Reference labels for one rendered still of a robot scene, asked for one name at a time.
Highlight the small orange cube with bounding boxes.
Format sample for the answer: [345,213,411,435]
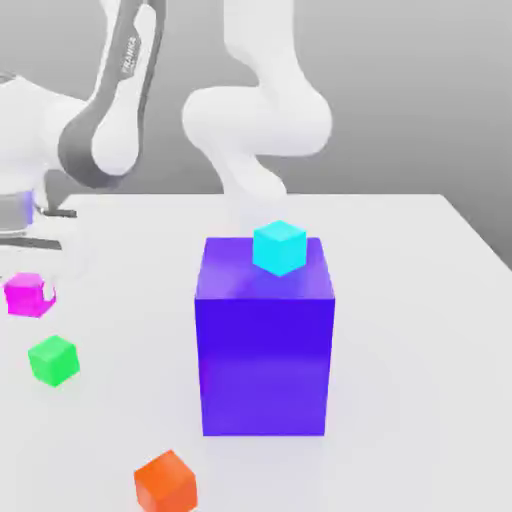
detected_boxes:
[133,448,199,512]

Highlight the large purple box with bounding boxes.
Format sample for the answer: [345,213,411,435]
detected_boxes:
[193,236,337,438]

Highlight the small green cube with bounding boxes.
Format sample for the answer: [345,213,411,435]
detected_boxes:
[27,334,82,389]

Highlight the small magenta cube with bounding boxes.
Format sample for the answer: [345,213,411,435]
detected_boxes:
[3,272,58,320]

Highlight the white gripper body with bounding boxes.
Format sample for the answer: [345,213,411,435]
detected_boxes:
[0,228,86,276]

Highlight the small cyan cube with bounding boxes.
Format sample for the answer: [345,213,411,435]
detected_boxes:
[252,218,309,278]

